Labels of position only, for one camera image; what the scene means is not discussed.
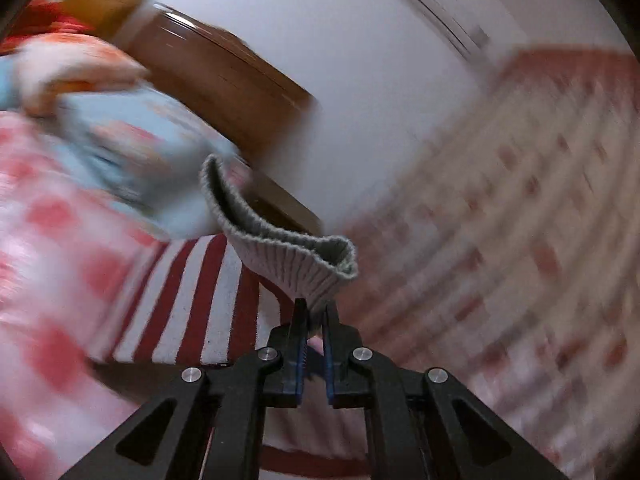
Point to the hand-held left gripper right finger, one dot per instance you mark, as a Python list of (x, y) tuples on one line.
[(328, 360)]

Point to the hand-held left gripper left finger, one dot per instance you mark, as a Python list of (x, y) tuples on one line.
[(299, 355)]

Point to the grey ribbed knit garment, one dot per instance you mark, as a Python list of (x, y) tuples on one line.
[(280, 255)]

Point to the red white striped cloth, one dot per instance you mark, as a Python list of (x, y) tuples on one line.
[(200, 300)]

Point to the wooden bedside table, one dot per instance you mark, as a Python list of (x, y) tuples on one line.
[(285, 205)]

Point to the pink floral curtain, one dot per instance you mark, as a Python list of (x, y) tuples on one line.
[(525, 235)]

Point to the light blue floral pillow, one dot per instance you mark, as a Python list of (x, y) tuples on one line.
[(150, 160)]

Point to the pink checked bed cover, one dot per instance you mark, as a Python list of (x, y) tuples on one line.
[(45, 270)]

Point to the glossy brown wooden headboard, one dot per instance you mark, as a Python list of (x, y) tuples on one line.
[(215, 75)]

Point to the orange white pillow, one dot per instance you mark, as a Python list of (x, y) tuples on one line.
[(70, 67)]

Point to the light wooden headboard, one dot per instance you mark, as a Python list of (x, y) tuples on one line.
[(102, 2)]

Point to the red blanket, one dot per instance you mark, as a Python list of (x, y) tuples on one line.
[(35, 22)]

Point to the wall fixture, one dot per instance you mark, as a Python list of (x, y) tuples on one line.
[(440, 12)]

